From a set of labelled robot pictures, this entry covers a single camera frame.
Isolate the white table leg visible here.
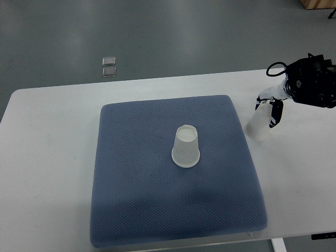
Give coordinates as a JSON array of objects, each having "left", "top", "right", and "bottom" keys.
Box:
[{"left": 271, "top": 238, "right": 287, "bottom": 252}]

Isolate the lower silver floor plate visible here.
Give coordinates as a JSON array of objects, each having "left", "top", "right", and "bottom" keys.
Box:
[{"left": 102, "top": 67, "right": 117, "bottom": 77}]

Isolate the black white robotic hand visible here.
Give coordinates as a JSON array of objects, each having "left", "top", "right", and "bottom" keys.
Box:
[{"left": 255, "top": 79, "right": 291, "bottom": 129}]

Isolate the black tripod foot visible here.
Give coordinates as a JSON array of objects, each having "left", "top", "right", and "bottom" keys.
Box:
[{"left": 328, "top": 8, "right": 336, "bottom": 19}]

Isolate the silver floor plate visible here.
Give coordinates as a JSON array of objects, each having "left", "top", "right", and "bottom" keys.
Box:
[
  {"left": 102, "top": 67, "right": 117, "bottom": 77},
  {"left": 102, "top": 56, "right": 116, "bottom": 66}
]

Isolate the black table control panel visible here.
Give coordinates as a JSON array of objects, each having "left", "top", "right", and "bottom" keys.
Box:
[{"left": 311, "top": 232, "right": 336, "bottom": 240}]

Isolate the white paper cup on mat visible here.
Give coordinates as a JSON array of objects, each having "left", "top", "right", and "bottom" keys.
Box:
[{"left": 171, "top": 124, "right": 200, "bottom": 168}]

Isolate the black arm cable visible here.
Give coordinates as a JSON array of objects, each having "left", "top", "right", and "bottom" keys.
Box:
[{"left": 266, "top": 61, "right": 288, "bottom": 77}]

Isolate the wooden furniture corner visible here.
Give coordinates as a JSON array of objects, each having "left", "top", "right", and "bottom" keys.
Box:
[{"left": 300, "top": 0, "right": 335, "bottom": 10}]

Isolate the upper silver floor plate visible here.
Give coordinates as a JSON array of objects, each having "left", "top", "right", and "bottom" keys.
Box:
[{"left": 102, "top": 56, "right": 116, "bottom": 66}]

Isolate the blue textured cushion mat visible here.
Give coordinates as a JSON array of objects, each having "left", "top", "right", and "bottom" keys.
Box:
[{"left": 90, "top": 95, "right": 268, "bottom": 248}]

